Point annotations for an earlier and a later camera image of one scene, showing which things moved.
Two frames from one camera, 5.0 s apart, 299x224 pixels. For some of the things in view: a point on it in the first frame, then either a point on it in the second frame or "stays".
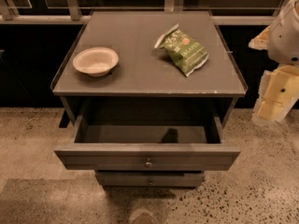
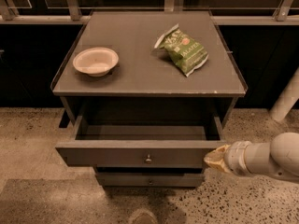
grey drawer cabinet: x=150 y=91 stays
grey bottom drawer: x=149 y=178 stays
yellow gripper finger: x=277 y=90 -> x=235 y=158
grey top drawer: x=147 y=147 stays
